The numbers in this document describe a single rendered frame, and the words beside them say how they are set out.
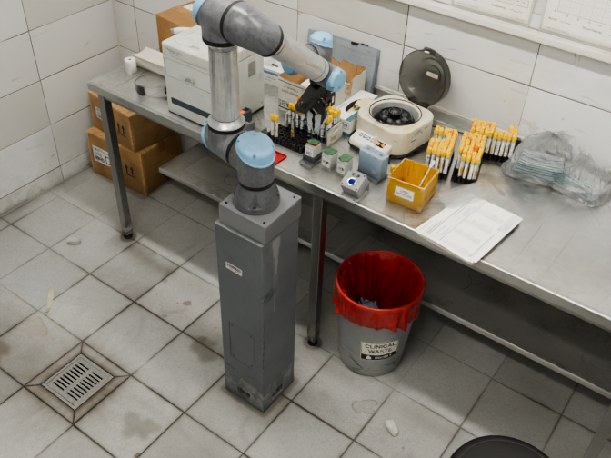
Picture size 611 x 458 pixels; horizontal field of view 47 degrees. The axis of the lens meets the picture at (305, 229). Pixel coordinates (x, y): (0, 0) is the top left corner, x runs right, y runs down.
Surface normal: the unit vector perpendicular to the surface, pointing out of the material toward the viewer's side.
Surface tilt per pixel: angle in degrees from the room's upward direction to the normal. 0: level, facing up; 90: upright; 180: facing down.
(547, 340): 0
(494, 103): 90
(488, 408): 0
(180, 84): 90
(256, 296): 90
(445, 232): 1
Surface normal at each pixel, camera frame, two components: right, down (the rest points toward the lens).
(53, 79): 0.81, 0.40
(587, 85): -0.59, 0.51
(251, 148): 0.12, -0.66
